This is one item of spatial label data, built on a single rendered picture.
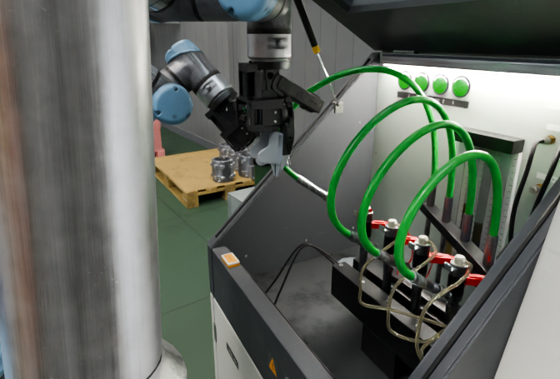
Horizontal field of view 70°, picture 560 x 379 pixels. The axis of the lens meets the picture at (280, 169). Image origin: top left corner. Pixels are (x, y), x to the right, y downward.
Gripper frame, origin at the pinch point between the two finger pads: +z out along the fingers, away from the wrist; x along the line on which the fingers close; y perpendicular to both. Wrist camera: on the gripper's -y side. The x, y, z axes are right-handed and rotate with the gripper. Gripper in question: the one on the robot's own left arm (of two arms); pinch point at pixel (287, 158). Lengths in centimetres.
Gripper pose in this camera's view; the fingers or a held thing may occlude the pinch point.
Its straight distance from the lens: 89.1
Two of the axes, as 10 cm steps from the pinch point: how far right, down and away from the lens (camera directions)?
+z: 6.6, 7.5, -0.2
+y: -7.4, 6.6, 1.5
